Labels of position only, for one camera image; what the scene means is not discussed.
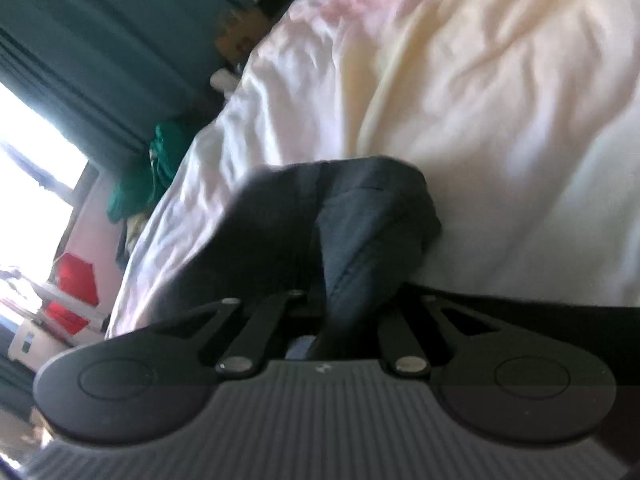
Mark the white plastic bag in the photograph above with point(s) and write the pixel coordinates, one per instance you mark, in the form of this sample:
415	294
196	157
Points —
225	80

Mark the cream clothes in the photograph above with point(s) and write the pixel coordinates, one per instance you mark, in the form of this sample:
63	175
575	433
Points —
132	232

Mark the brown paper bag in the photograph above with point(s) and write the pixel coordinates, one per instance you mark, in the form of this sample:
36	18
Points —
242	35

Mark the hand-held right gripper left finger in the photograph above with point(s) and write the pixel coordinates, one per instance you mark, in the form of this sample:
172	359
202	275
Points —
280	310

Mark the black fuzzy sweater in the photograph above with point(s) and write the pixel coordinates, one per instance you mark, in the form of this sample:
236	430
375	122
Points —
550	310

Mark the green clothes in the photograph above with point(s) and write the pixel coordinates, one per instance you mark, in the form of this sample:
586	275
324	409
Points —
165	150

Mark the window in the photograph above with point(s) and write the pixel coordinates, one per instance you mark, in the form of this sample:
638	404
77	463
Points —
30	135

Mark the garment steamer stand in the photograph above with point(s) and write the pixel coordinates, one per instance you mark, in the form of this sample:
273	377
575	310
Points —
60	296

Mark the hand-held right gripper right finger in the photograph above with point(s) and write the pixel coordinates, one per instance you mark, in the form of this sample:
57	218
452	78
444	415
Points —
395	332

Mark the dark blue-grey pants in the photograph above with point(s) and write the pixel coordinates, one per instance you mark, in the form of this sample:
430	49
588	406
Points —
360	220

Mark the pastel duvet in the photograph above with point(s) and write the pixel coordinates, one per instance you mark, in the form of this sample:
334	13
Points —
500	110

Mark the red cloth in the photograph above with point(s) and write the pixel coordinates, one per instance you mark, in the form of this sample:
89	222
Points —
75	275

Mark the teal curtain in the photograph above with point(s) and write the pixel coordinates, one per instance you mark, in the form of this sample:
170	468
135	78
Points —
12	380
100	35

